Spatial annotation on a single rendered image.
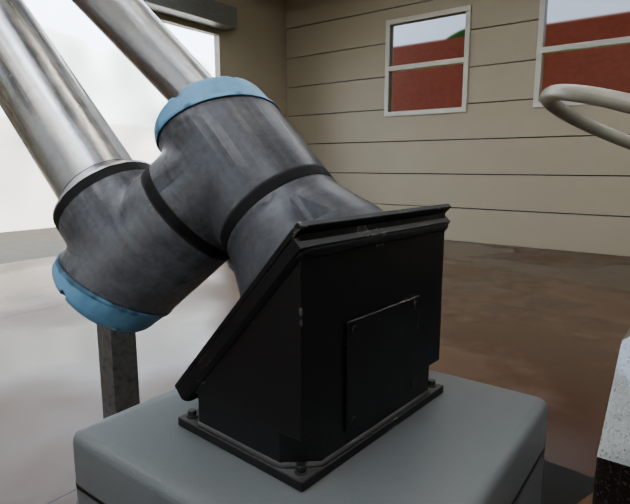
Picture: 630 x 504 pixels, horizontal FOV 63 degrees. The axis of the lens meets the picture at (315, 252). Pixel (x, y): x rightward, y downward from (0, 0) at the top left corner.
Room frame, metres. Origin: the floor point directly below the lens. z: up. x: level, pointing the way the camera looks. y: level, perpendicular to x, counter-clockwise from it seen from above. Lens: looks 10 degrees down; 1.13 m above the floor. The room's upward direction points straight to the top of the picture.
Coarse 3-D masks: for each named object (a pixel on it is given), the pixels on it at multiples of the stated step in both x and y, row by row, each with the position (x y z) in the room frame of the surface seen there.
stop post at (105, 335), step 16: (112, 336) 1.41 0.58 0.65; (128, 336) 1.45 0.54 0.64; (112, 352) 1.41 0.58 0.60; (128, 352) 1.45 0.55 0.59; (112, 368) 1.41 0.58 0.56; (128, 368) 1.44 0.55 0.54; (112, 384) 1.41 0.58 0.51; (128, 384) 1.44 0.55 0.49; (112, 400) 1.42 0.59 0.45; (128, 400) 1.44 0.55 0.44
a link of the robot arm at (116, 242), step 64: (0, 0) 0.79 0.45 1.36; (0, 64) 0.73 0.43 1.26; (64, 64) 0.77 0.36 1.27; (64, 128) 0.68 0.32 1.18; (64, 192) 0.63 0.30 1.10; (128, 192) 0.61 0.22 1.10; (64, 256) 0.62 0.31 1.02; (128, 256) 0.58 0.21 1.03; (192, 256) 0.59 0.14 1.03; (128, 320) 0.61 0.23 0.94
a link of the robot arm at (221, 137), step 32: (192, 96) 0.61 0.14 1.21; (224, 96) 0.60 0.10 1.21; (256, 96) 0.62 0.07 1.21; (160, 128) 0.62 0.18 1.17; (192, 128) 0.59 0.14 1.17; (224, 128) 0.58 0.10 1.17; (256, 128) 0.58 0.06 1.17; (288, 128) 0.61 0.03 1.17; (160, 160) 0.61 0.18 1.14; (192, 160) 0.58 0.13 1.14; (224, 160) 0.56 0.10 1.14; (256, 160) 0.55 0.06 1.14; (288, 160) 0.56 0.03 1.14; (160, 192) 0.58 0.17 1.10; (192, 192) 0.57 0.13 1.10; (224, 192) 0.55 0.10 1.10; (192, 224) 0.58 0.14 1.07; (224, 256) 0.62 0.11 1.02
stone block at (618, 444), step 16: (624, 336) 1.14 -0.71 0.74; (624, 352) 1.09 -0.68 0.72; (624, 368) 1.06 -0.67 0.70; (624, 384) 1.03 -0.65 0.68; (624, 400) 1.00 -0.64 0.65; (608, 416) 1.01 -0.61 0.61; (624, 416) 0.97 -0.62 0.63; (608, 432) 0.98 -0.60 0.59; (624, 432) 0.95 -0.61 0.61; (608, 448) 0.95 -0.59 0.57; (624, 448) 0.92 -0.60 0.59; (608, 464) 0.94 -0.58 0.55; (624, 464) 0.90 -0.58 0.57; (608, 480) 0.93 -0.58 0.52; (624, 480) 0.89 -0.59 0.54; (608, 496) 0.93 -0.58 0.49; (624, 496) 0.89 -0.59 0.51
